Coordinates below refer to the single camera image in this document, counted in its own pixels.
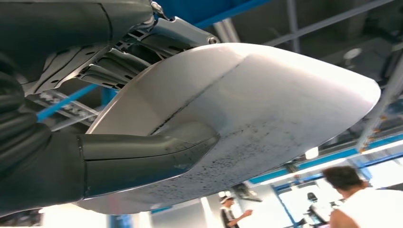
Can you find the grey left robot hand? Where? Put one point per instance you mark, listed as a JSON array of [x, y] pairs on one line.
[[126, 163]]

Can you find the person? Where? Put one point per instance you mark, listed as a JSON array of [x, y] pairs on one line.
[[228, 217], [371, 207]]

